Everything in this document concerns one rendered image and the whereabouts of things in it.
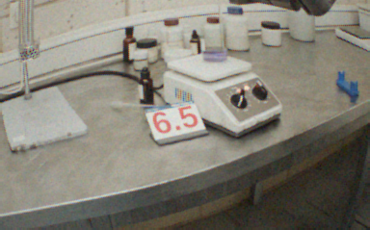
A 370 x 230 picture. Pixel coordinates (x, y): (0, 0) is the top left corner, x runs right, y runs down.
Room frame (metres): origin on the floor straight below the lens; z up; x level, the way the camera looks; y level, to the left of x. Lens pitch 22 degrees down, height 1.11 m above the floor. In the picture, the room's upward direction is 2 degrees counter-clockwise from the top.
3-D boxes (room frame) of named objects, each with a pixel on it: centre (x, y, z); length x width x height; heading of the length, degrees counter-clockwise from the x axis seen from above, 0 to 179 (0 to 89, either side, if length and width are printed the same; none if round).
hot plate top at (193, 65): (0.88, -0.05, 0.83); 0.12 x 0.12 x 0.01; 38
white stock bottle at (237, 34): (1.30, -0.16, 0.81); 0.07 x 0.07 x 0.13
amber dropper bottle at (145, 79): (0.93, 0.08, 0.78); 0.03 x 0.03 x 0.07
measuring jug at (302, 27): (1.50, -0.43, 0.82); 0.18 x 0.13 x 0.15; 177
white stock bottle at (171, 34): (1.22, 0.03, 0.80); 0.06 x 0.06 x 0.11
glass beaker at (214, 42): (0.89, -0.06, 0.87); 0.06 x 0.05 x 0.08; 138
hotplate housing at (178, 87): (0.85, -0.07, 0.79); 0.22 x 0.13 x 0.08; 38
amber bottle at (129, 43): (1.22, 0.14, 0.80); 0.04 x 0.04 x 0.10
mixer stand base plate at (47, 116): (0.86, 0.34, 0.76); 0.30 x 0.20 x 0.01; 29
